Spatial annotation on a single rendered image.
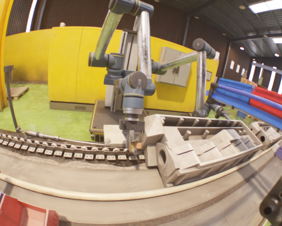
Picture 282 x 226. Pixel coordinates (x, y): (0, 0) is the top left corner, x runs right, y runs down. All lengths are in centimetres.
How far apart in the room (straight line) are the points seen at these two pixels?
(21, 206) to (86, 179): 35
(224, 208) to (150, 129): 62
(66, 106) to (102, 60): 168
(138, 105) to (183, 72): 229
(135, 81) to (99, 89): 211
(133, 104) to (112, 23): 82
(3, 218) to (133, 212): 50
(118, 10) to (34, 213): 133
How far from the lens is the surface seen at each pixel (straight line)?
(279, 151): 206
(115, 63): 167
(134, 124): 64
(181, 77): 282
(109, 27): 123
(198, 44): 135
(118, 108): 226
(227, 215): 77
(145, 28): 102
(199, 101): 129
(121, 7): 110
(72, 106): 294
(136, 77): 63
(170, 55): 264
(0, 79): 386
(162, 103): 305
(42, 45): 639
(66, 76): 280
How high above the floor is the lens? 128
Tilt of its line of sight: 24 degrees down
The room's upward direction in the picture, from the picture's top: 12 degrees clockwise
